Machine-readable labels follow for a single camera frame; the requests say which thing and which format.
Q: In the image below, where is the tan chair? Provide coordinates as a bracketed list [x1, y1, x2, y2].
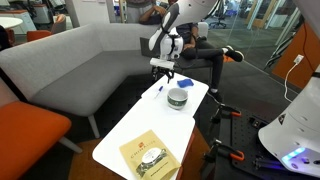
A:
[51, 13, 68, 35]

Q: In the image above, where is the black hanging cable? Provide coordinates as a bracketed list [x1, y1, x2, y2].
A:
[299, 19, 315, 71]

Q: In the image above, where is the white pen with blue cap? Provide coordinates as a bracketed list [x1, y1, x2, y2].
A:
[153, 85, 164, 100]

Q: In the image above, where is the grey laptop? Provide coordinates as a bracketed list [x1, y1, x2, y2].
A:
[139, 37, 159, 58]

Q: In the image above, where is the white and green cup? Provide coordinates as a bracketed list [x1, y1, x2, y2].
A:
[166, 87, 189, 111]

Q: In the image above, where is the white round table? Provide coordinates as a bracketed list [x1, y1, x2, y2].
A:
[0, 16, 24, 30]

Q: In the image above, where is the black clamp with orange handle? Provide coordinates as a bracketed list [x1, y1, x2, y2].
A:
[200, 139, 246, 180]
[209, 103, 243, 126]

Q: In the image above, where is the seated person in dark clothes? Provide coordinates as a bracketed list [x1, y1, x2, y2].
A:
[139, 0, 245, 103]

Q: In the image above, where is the orange chair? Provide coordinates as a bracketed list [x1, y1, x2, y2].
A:
[26, 29, 53, 43]

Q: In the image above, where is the white wall charger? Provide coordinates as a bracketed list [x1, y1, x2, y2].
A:
[293, 54, 305, 65]

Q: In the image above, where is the black perforated mounting board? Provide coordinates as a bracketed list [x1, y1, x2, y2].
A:
[214, 106, 320, 180]

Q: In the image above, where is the grey sofa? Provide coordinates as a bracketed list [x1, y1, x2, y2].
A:
[0, 21, 214, 139]

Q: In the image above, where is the white charger cable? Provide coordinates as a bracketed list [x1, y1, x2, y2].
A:
[283, 61, 300, 104]

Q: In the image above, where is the yellow tea pouch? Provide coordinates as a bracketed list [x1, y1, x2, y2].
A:
[119, 129, 182, 180]

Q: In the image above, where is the orange cushioned bench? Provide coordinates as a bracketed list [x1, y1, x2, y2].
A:
[0, 78, 83, 180]

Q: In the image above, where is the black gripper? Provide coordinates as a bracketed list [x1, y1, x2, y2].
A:
[149, 57, 176, 85]

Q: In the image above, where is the black office chair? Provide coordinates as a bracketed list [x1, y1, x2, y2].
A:
[209, 0, 228, 30]

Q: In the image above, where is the standing person in grey shirt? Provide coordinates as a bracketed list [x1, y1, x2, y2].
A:
[125, 0, 156, 24]

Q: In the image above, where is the person in dark jacket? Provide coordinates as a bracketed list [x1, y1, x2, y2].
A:
[0, 24, 16, 52]

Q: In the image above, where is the blue cloth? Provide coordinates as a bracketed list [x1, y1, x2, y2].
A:
[176, 78, 195, 89]

